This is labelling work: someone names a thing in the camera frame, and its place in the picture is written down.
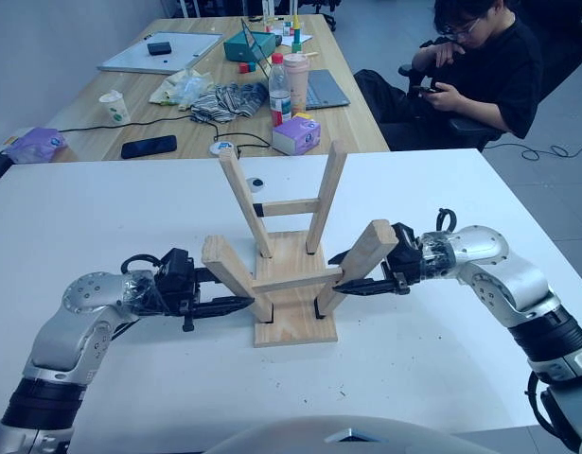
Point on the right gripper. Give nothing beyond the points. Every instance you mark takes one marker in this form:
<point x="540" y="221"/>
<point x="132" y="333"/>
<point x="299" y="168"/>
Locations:
<point x="435" y="260"/>

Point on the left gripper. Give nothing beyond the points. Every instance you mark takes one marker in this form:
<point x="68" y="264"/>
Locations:
<point x="170" y="302"/>

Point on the wooden leg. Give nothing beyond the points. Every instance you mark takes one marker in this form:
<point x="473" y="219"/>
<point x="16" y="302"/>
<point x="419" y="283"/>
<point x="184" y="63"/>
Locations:
<point x="245" y="203"/>
<point x="234" y="279"/>
<point x="366" y="253"/>
<point x="326" y="198"/>

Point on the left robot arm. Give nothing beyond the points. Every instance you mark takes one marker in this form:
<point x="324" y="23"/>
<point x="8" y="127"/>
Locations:
<point x="58" y="331"/>

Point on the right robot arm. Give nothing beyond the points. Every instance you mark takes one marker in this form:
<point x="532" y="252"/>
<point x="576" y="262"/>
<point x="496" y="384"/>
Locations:
<point x="517" y="288"/>

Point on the wooden cross bar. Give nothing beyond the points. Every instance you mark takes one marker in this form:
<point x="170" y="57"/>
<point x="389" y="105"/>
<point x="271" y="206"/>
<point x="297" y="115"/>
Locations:
<point x="295" y="282"/>
<point x="290" y="207"/>

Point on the wooden seat board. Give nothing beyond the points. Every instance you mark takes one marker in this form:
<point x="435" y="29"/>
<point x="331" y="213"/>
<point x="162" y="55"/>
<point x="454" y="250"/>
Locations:
<point x="295" y="326"/>

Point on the round white puck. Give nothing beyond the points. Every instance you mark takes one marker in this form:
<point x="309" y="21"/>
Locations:
<point x="223" y="148"/>

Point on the purple tissue box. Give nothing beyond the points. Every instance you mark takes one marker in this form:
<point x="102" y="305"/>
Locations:
<point x="297" y="136"/>

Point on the black smartphone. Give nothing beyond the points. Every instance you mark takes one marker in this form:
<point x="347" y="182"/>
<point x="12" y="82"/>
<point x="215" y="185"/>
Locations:
<point x="148" y="146"/>

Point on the robot body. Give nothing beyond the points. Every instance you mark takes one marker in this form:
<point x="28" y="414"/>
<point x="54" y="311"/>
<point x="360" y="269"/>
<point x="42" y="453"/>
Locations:
<point x="357" y="437"/>

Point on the grey laptop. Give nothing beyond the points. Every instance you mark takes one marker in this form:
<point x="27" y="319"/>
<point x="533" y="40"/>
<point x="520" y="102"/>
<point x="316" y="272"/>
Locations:
<point x="326" y="90"/>

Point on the striped cloth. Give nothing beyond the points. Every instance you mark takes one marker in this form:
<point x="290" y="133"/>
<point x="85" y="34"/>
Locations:
<point x="229" y="101"/>

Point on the clear bottle with red label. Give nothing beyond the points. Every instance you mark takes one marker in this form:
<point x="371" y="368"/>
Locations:
<point x="279" y="94"/>

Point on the pink tumbler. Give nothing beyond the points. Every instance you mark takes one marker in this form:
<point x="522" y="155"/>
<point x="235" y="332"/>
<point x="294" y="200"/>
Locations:
<point x="297" y="85"/>

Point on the crumpled plastic bag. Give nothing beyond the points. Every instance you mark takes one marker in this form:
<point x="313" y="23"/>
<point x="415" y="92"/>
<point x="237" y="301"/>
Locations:
<point x="177" y="90"/>

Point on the white paper cup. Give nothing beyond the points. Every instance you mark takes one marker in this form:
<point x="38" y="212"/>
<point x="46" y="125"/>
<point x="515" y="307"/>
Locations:
<point x="114" y="110"/>

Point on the red cube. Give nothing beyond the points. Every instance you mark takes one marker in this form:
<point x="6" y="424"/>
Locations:
<point x="243" y="68"/>

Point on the purple tissue pack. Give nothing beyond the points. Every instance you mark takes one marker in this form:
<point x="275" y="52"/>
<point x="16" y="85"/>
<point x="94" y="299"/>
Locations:
<point x="37" y="144"/>

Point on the whiteboard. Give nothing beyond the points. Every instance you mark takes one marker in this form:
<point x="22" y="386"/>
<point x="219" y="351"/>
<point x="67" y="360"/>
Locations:
<point x="167" y="57"/>

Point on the person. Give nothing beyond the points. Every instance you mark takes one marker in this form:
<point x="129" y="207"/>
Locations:
<point x="489" y="71"/>

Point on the colourful block tower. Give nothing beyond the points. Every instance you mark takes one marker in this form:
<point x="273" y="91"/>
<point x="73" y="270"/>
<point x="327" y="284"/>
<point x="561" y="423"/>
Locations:
<point x="296" y="35"/>

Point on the teal box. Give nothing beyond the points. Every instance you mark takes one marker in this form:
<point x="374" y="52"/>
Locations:
<point x="238" y="47"/>

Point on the black board eraser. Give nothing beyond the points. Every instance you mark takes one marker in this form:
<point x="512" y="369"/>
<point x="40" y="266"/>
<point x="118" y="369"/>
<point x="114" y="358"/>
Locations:
<point x="159" y="48"/>

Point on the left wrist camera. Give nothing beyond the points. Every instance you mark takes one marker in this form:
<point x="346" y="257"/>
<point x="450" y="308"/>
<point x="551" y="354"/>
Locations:
<point x="174" y="267"/>

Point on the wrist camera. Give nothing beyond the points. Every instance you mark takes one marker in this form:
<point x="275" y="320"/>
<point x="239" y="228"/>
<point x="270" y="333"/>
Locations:
<point x="405" y="242"/>
<point x="174" y="267"/>

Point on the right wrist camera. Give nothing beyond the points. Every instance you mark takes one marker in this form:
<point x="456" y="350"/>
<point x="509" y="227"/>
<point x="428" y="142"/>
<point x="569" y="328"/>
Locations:
<point x="405" y="242"/>

